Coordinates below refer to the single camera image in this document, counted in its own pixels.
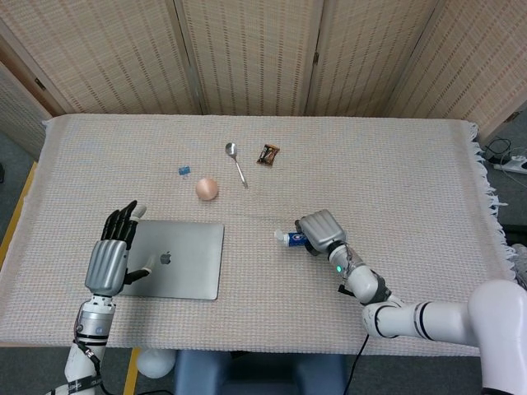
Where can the metal spoon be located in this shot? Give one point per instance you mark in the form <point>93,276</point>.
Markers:
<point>231,150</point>

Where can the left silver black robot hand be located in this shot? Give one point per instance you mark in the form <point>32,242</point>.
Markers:
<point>107,263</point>

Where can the woven folding screen panel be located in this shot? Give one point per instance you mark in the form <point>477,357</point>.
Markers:
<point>16,115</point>
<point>103,53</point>
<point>370,53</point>
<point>251,53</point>
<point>486,61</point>

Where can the white power strip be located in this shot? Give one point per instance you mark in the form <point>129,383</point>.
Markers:
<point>514,164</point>

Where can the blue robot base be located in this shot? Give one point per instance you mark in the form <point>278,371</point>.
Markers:
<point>259,372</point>

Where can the brown egg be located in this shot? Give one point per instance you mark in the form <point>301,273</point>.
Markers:
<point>206,189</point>

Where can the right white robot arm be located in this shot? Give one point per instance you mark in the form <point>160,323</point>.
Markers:
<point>366,284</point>

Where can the white blue toothpaste tube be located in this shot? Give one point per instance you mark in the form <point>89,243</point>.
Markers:
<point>294,238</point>

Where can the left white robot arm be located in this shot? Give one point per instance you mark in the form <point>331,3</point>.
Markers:
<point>92,321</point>

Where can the black floor object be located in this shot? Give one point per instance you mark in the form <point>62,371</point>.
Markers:
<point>516,234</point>

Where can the white round dome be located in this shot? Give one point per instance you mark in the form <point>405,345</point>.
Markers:
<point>154,363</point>

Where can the white sneaker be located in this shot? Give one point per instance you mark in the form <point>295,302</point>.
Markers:
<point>520,257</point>

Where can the silver closed laptop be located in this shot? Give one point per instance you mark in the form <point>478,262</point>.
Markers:
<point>185,271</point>

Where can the brown snack packet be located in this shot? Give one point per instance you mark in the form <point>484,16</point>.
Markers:
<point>267,155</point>

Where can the small blue clip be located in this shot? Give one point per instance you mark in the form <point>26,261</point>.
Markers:
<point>184,170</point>

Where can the beige woven tablecloth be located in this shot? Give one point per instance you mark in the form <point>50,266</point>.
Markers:
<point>370,185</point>

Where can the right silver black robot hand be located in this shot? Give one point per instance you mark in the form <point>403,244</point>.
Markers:
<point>323,230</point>

